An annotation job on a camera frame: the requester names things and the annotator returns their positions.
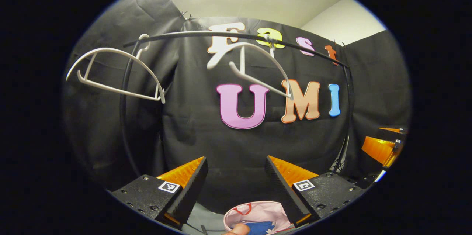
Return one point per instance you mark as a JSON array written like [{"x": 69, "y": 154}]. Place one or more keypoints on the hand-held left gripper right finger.
[{"x": 280, "y": 187}]

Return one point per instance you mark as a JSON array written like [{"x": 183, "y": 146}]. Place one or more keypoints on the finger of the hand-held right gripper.
[
  {"x": 394, "y": 130},
  {"x": 379, "y": 150}
]

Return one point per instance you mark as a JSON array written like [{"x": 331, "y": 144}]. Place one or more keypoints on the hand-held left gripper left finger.
[{"x": 193, "y": 187}]

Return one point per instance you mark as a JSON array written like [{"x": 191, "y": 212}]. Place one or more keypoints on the pink laundry hamper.
[{"x": 263, "y": 211}]

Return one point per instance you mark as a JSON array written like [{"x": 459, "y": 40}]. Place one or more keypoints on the white plastic clothes hanger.
[
  {"x": 110, "y": 49},
  {"x": 258, "y": 47}
]

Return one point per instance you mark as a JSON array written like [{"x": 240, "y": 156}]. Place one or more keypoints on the black clothes rack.
[{"x": 184, "y": 35}]

